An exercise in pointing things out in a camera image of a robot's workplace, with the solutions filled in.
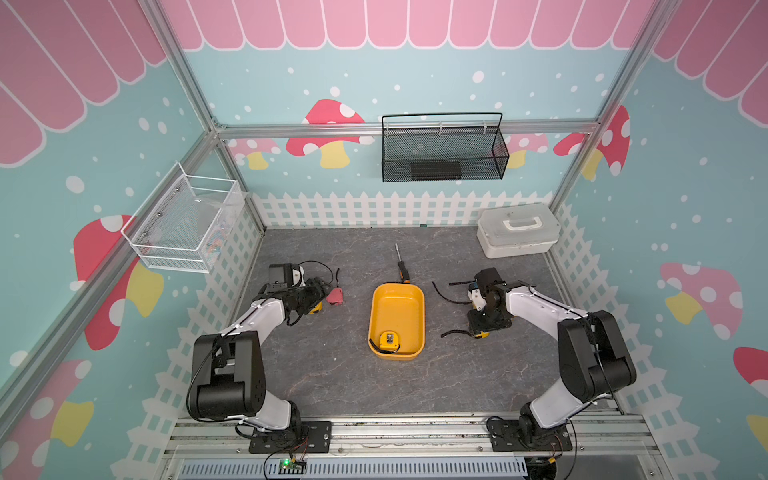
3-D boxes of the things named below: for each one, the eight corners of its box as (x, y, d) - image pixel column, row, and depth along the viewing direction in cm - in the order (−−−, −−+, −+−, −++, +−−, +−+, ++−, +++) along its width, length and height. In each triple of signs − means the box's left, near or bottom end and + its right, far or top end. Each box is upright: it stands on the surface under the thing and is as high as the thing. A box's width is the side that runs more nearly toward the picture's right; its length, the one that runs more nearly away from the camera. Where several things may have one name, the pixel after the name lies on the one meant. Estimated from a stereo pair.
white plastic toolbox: (481, 260, 113) (489, 237, 103) (472, 222, 126) (478, 199, 116) (552, 260, 113) (567, 237, 103) (536, 222, 126) (548, 199, 116)
